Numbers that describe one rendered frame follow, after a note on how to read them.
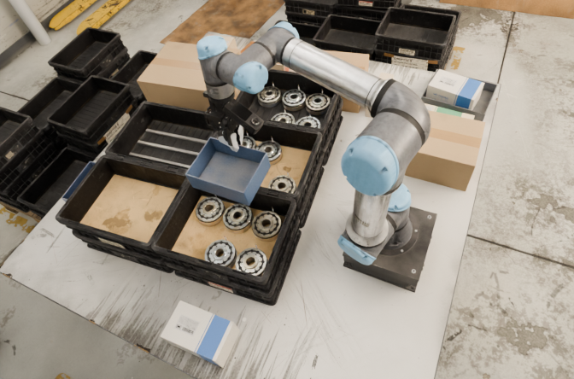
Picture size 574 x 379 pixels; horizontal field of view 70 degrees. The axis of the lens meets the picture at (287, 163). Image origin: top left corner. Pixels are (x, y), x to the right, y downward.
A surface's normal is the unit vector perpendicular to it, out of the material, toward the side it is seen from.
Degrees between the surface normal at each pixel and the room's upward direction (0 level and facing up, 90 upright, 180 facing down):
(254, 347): 0
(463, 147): 0
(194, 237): 0
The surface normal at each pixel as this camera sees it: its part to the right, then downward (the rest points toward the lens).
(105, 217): -0.12, -0.61
